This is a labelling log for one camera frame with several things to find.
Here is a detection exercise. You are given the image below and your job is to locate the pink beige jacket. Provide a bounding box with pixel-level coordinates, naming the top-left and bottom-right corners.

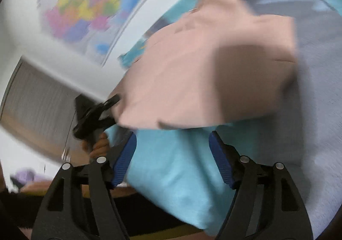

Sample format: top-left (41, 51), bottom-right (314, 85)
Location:
top-left (112, 0), bottom-right (297, 130)

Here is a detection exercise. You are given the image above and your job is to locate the person's left hand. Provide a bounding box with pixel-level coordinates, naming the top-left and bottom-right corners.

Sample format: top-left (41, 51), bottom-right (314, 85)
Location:
top-left (82, 132), bottom-right (110, 160)

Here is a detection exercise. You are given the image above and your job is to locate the purple cloth on chair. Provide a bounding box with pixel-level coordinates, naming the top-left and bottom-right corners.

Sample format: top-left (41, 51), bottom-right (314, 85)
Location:
top-left (10, 169), bottom-right (46, 190)

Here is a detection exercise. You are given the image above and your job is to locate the grey wardrobe door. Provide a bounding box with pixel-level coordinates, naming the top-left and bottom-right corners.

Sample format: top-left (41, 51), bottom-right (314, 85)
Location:
top-left (1, 59), bottom-right (89, 166)

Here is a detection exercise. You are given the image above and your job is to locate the teal grey patterned bedsheet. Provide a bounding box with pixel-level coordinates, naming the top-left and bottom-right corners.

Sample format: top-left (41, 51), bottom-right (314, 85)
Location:
top-left (103, 0), bottom-right (342, 238)

